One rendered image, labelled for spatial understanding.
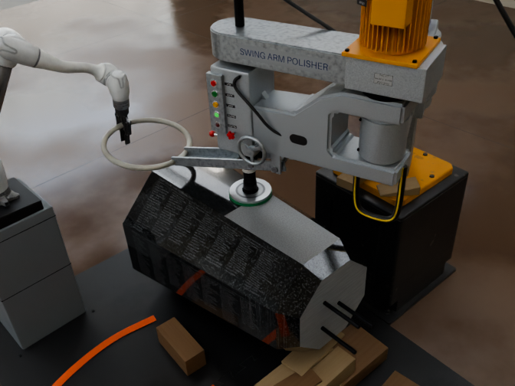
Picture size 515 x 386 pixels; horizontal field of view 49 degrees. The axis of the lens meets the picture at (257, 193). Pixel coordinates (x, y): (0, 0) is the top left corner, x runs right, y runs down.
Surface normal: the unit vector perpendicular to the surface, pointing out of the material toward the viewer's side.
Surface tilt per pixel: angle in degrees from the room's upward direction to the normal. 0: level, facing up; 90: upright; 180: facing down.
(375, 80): 90
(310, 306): 90
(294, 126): 90
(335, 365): 0
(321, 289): 90
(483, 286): 0
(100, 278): 0
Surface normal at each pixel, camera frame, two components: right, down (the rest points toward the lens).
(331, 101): -0.51, 0.52
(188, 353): -0.04, -0.81
